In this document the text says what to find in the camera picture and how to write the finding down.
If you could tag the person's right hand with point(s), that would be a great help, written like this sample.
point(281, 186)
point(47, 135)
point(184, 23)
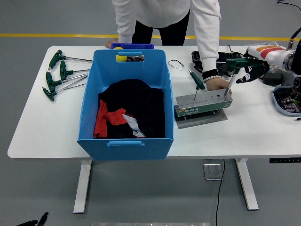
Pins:
point(112, 42)

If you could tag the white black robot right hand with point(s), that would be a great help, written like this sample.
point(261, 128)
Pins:
point(270, 55)

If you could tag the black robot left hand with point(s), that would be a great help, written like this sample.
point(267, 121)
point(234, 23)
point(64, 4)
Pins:
point(43, 217)

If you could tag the person's left hand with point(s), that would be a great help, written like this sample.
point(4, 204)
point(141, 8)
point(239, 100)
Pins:
point(218, 85)

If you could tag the green grey wrench holder stand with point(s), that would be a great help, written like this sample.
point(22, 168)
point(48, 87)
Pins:
point(202, 107)

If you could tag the person's right forearm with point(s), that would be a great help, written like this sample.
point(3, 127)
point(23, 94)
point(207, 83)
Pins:
point(124, 30)

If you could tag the person's left forearm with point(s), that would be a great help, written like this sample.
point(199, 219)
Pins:
point(209, 51)

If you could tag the light blue plastic box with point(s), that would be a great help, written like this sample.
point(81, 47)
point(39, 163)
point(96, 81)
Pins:
point(127, 150)

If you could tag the black wrist watch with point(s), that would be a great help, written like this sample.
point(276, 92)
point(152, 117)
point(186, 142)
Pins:
point(209, 74)

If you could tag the yellow ball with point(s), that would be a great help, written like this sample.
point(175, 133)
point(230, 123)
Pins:
point(121, 58)

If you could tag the dark blue plastic bin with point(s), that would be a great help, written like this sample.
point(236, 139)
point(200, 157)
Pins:
point(134, 46)

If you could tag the black power adapter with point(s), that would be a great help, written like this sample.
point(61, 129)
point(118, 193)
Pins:
point(272, 78)

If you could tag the silver black metal part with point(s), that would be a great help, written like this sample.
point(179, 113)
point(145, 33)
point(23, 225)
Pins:
point(136, 58)

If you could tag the black plastic tray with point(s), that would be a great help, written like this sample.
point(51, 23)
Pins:
point(225, 56)

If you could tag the white table leg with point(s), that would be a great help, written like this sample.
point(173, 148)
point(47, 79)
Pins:
point(82, 188)
point(247, 186)

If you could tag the pale blue tray of components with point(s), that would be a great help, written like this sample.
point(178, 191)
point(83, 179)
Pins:
point(285, 102)

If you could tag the person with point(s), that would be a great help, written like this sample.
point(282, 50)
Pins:
point(160, 11)

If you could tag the black red cloth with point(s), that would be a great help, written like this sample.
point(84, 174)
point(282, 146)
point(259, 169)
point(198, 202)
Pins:
point(141, 106)

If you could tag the small black plug tip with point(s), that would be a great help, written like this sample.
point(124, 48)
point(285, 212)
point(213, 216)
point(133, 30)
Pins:
point(298, 119)

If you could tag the metal floor plate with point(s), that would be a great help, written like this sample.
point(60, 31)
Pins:
point(211, 171)

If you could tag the black table control panel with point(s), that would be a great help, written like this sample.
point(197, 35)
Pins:
point(284, 160)

